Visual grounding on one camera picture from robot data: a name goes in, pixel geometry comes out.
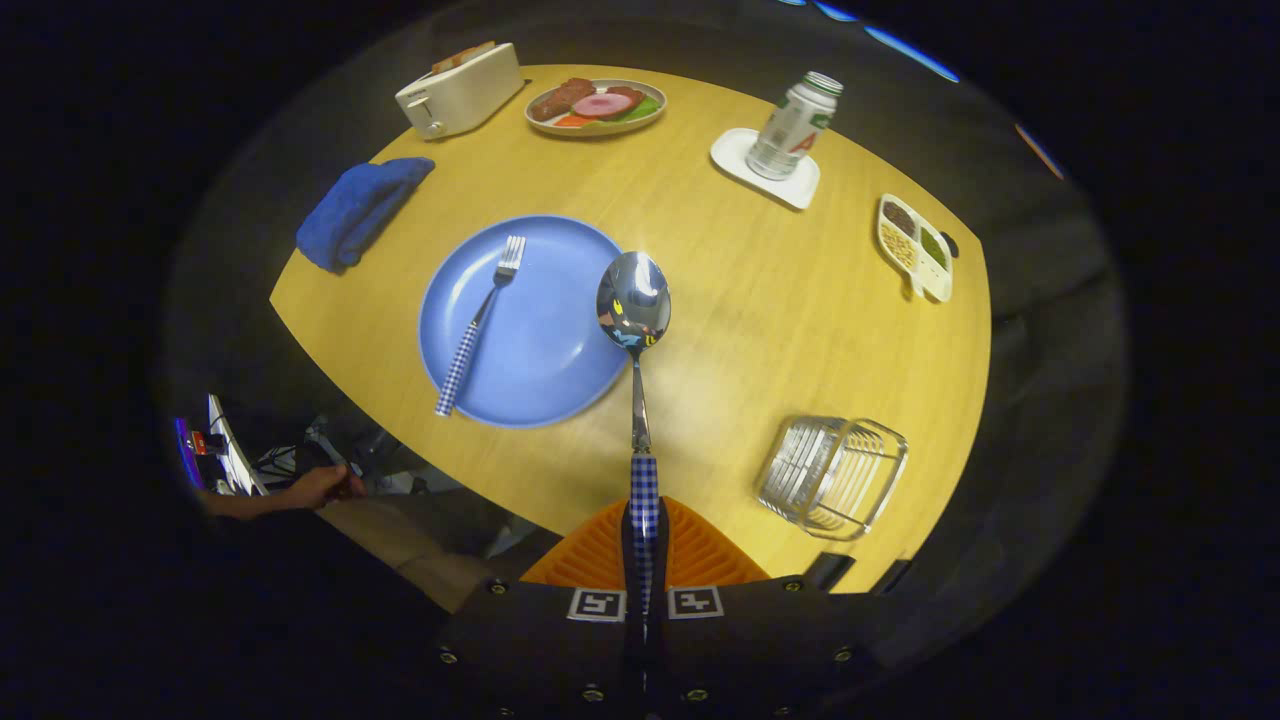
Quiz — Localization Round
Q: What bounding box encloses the blue folded cloth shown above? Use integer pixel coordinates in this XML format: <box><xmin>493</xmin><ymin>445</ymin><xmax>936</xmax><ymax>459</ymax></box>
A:
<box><xmin>296</xmin><ymin>157</ymin><xmax>436</xmax><ymax>273</ymax></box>

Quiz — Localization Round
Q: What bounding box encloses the fork with blue checkered handle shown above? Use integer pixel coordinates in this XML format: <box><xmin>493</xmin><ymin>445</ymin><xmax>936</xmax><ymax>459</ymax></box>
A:
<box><xmin>434</xmin><ymin>235</ymin><xmax>527</xmax><ymax>418</ymax></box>

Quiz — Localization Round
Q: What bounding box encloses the spoon with blue checkered handle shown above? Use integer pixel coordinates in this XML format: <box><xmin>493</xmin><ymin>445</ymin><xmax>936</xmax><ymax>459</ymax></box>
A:
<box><xmin>596</xmin><ymin>250</ymin><xmax>672</xmax><ymax>646</ymax></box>

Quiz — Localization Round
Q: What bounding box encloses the metal wire cutlery basket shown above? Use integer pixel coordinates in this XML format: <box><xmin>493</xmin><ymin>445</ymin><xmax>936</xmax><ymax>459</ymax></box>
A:
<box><xmin>755</xmin><ymin>415</ymin><xmax>910</xmax><ymax>542</ymax></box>

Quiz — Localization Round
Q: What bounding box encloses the white square coaster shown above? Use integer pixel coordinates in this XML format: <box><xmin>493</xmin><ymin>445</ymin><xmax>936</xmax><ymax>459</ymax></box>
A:
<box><xmin>710</xmin><ymin>127</ymin><xmax>821</xmax><ymax>211</ymax></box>

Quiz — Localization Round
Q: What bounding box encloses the white toaster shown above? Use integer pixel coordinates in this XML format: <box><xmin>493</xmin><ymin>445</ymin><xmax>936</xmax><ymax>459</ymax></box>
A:
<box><xmin>395</xmin><ymin>42</ymin><xmax>526</xmax><ymax>140</ymax></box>

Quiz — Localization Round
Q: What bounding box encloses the large brown meat piece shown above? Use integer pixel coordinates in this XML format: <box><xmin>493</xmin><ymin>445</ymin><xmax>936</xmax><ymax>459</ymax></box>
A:
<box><xmin>530</xmin><ymin>78</ymin><xmax>596</xmax><ymax>122</ymax></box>

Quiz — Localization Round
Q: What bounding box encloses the blue round plate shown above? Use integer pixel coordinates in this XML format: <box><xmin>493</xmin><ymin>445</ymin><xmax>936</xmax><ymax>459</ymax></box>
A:
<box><xmin>418</xmin><ymin>214</ymin><xmax>636</xmax><ymax>429</ymax></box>

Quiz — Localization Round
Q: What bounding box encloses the beige food plate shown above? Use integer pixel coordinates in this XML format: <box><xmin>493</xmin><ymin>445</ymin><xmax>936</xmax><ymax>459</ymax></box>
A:
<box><xmin>524</xmin><ymin>78</ymin><xmax>668</xmax><ymax>137</ymax></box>

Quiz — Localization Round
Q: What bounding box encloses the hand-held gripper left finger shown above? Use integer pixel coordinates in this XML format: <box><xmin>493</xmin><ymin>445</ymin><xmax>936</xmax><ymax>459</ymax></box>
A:
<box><xmin>430</xmin><ymin>497</ymin><xmax>646</xmax><ymax>720</ymax></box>

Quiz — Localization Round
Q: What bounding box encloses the white drink bottle green cap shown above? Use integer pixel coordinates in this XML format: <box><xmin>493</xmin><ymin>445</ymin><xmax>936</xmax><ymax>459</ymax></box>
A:
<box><xmin>746</xmin><ymin>71</ymin><xmax>844</xmax><ymax>181</ymax></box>

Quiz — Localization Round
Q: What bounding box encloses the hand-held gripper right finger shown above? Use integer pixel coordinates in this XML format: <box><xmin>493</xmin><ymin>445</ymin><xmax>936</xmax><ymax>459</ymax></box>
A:
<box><xmin>645</xmin><ymin>497</ymin><xmax>881</xmax><ymax>720</ymax></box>

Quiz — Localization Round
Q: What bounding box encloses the white divided condiment dish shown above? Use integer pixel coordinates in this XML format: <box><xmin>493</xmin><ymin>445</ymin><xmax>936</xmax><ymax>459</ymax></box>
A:
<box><xmin>876</xmin><ymin>193</ymin><xmax>955</xmax><ymax>303</ymax></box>

